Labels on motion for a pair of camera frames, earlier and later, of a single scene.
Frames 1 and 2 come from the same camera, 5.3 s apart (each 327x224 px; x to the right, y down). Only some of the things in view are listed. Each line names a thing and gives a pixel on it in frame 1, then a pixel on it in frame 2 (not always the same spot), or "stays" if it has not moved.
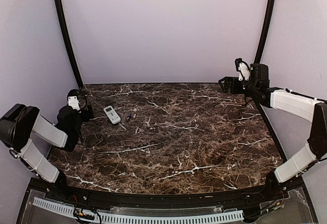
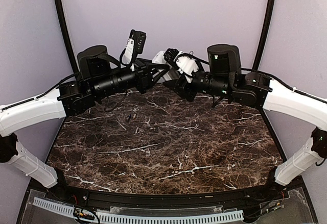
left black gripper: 86,116 to 144,72
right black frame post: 270,16 stays
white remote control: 112,115 to 167,74
